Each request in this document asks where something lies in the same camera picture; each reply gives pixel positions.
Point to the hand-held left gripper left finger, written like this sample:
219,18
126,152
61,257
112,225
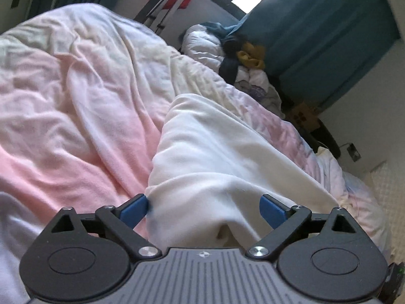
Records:
134,210

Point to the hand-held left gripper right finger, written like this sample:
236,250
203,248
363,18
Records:
270,210

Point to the white garment with grey tape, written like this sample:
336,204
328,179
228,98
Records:
221,164

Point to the pile of white grey clothes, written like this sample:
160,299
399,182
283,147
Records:
256,82

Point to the white quilted headboard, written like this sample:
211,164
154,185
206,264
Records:
389,196

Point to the pastel pillow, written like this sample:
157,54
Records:
364,193

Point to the black chair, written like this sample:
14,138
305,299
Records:
326,136

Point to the cardboard box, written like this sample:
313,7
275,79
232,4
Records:
305,115

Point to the pastel pink white duvet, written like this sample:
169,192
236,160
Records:
79,117

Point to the navy cloth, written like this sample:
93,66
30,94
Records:
229,66

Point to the yellow cloth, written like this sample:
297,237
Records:
250,57

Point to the teal blue cloth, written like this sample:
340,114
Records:
218,28

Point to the wall socket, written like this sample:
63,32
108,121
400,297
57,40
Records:
354,152

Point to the black and white metal frame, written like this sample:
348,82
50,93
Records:
152,9

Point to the dark wall plate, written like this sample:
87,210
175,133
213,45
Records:
15,3

